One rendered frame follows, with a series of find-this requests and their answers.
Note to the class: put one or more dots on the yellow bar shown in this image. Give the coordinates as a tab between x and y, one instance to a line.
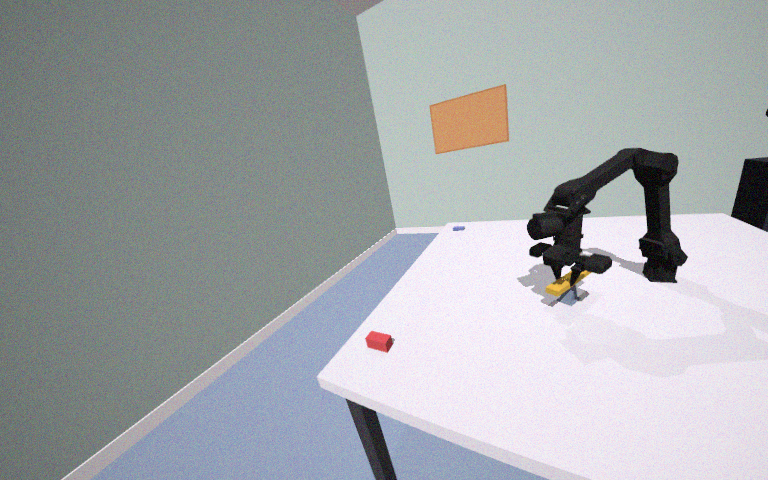
562	284

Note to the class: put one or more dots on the red rectangular block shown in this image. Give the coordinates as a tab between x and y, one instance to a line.
379	341

